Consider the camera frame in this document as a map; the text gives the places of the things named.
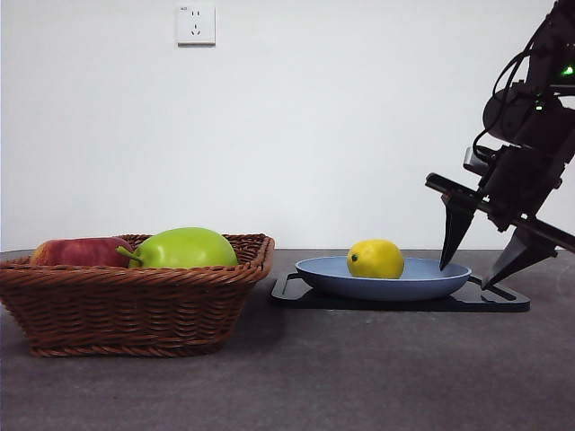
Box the white wall socket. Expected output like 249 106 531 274
175 4 217 48

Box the right wrist grey camera box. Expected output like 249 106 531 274
463 145 495 177

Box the black flat tray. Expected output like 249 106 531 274
269 273 532 314

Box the yellow lemon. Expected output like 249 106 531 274
346 239 406 281

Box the green apple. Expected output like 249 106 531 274
117 227 239 271

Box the brown wicker basket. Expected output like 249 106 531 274
0 233 276 359

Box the red apple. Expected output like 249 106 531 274
30 237 136 268

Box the blue round plate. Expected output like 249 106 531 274
295 256 473 303

